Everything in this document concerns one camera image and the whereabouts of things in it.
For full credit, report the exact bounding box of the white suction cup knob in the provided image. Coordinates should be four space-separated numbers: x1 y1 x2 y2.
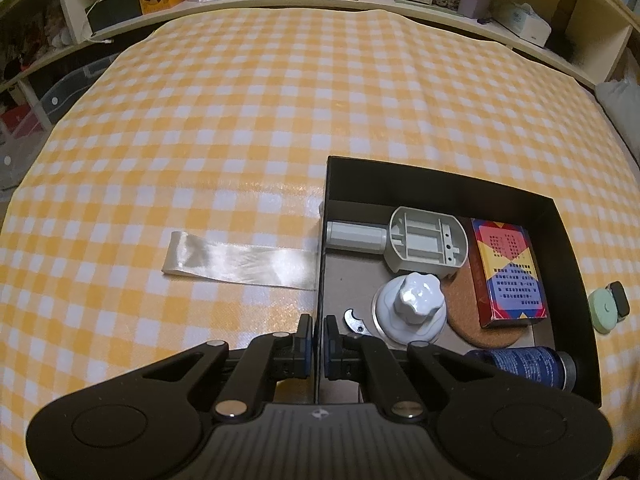
372 272 447 346

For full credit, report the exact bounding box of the black cardboard box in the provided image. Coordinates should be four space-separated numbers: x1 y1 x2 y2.
318 156 602 404

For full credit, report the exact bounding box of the round cork coaster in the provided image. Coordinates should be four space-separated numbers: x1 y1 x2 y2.
442 262 528 349

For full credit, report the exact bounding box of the grey plastic handle bracket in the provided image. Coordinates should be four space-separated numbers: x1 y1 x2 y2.
326 207 469 278

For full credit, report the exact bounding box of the colourful card box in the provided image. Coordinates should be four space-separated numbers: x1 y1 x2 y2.
469 219 548 327

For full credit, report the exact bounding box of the blue supplement bottle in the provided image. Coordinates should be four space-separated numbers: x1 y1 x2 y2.
465 346 577 391

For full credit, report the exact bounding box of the clear plastic wrapper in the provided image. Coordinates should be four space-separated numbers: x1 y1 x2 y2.
162 231 318 290

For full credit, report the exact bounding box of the yellow checkered tablecloth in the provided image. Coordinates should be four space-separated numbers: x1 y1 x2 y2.
1 9 639 479

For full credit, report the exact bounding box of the green round disc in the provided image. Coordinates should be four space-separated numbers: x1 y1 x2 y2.
588 288 618 335

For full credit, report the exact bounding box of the black smartwatch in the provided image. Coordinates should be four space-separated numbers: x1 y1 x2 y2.
606 281 630 321

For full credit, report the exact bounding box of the white tissue box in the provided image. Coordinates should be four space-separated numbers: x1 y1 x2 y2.
492 2 551 48

